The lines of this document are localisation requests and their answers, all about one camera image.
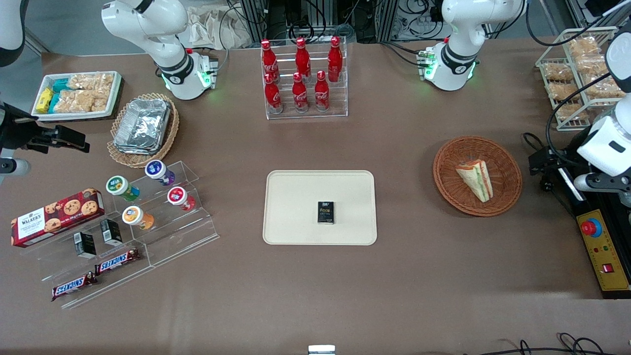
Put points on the yellow snack packet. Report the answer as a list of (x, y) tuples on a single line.
[(44, 100)]

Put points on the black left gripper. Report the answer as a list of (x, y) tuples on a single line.
[(561, 164)]

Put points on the rice cracker bag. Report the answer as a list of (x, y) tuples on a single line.
[(91, 81), (79, 101)]

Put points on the triangle sandwich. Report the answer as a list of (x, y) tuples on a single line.
[(475, 178)]

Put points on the black appliance housing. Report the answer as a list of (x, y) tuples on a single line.
[(604, 202)]

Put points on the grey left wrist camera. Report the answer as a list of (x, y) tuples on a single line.
[(599, 182)]

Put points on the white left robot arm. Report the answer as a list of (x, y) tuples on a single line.
[(458, 29)]

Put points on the yellow control box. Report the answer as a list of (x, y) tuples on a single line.
[(609, 256)]

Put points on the black aluminium frame rack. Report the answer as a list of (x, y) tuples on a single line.
[(315, 17)]

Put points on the cup with green lid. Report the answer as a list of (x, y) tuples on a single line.
[(121, 187)]

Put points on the small black carton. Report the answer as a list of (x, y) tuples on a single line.
[(111, 231), (85, 245)]

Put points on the small white metal object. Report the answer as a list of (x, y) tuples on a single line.
[(321, 350)]

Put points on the cup with orange body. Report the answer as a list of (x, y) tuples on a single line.
[(135, 217)]

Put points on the teal snack packet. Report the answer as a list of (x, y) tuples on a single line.
[(60, 85), (54, 102)]

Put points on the red Walkers cookie box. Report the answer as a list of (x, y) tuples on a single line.
[(54, 219)]

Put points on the small black card box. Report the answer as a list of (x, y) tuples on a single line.
[(326, 213)]

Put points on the white rectangular snack tray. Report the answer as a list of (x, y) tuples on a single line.
[(114, 93)]

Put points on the beige plastic tray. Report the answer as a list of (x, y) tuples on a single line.
[(296, 207)]

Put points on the cup with purple lid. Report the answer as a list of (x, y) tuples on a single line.
[(157, 171)]

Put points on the cup with red lid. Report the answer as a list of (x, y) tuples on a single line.
[(178, 197)]

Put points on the red emergency stop button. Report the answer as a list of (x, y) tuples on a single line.
[(591, 227)]

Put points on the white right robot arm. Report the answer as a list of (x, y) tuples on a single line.
[(148, 24)]

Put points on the clear acrylic bottle rack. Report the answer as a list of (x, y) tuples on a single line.
[(337, 101)]

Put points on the Snickers chocolate bar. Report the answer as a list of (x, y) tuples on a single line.
[(117, 261), (74, 286)]

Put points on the cream cloth bag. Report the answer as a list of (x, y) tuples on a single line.
[(212, 27)]

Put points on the red cola bottle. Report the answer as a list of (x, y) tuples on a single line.
[(322, 93), (334, 59), (273, 96), (302, 58), (269, 61), (299, 94)]

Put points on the tan snack bag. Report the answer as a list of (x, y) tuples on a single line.
[(558, 72), (604, 88), (584, 47), (590, 64), (563, 91), (572, 111)]

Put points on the oval light wicker basket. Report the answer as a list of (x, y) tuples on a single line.
[(170, 133)]

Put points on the stack of foil containers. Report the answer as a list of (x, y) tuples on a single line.
[(143, 125)]

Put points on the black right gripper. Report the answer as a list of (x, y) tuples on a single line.
[(15, 132)]

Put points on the round brown wicker basket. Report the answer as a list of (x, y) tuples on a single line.
[(505, 170)]

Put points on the clear acrylic tiered stand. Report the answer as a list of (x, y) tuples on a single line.
[(187, 231)]

